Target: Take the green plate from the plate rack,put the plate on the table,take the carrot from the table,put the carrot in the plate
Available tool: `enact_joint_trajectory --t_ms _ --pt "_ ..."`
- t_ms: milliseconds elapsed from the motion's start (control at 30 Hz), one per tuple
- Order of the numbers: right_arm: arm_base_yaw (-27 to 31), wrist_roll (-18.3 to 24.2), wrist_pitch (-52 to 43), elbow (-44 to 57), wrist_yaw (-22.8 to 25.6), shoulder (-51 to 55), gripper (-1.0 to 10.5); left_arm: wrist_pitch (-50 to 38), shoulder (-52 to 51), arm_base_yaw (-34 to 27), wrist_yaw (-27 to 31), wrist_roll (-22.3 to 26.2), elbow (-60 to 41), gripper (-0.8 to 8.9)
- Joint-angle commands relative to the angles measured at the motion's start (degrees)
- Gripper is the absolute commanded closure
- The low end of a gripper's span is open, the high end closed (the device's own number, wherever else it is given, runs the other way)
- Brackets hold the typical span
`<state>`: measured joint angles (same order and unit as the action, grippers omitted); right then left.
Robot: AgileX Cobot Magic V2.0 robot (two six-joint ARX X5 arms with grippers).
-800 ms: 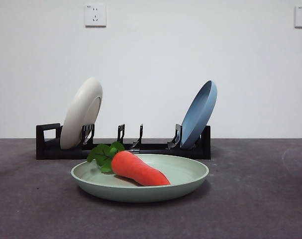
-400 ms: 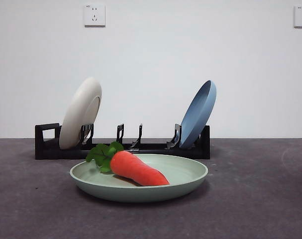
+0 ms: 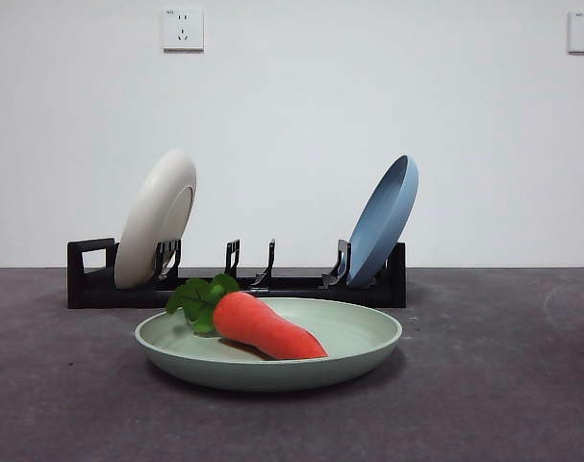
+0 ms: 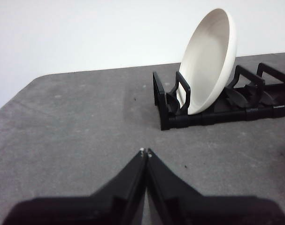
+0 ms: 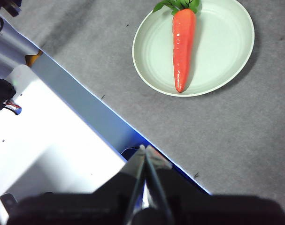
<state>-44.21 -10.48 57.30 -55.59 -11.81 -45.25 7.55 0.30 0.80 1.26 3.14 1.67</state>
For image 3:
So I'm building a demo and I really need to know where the orange carrot with green leaves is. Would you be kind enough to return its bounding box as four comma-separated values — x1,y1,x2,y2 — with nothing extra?
165,272,330,361

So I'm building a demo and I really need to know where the light green plate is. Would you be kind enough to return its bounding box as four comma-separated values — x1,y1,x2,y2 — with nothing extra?
134,296,402,393

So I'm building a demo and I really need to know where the blue plate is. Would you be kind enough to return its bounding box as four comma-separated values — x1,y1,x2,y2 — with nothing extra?
346,154,420,287

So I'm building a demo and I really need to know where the cream white plate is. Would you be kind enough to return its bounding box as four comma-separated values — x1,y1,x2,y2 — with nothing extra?
114,147,198,291

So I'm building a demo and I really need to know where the black plate rack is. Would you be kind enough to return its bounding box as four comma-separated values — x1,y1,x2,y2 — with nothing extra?
66,237,407,310

